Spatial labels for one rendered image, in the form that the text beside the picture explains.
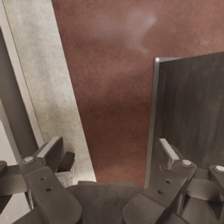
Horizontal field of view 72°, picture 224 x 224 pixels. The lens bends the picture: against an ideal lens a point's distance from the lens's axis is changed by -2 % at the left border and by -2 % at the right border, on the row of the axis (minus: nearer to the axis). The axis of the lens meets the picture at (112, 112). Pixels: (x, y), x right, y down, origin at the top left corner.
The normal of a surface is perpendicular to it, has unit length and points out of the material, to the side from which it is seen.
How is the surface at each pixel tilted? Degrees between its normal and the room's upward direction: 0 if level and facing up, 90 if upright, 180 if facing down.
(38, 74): 0
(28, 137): 0
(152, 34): 0
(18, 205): 90
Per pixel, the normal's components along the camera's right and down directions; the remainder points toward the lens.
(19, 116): -0.01, 0.25
